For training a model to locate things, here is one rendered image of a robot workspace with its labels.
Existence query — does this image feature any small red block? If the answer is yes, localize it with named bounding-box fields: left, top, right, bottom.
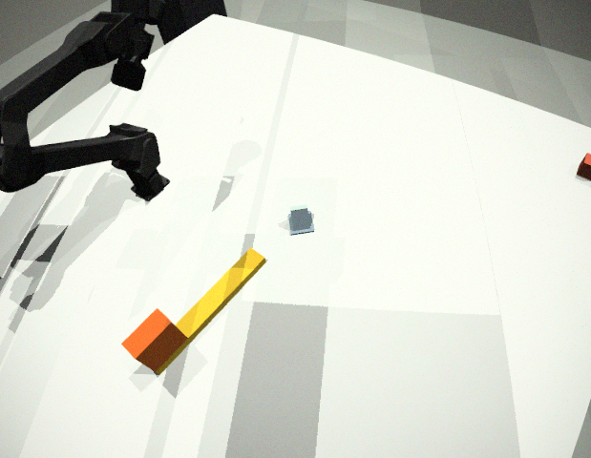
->
left=577, top=153, right=591, bottom=180

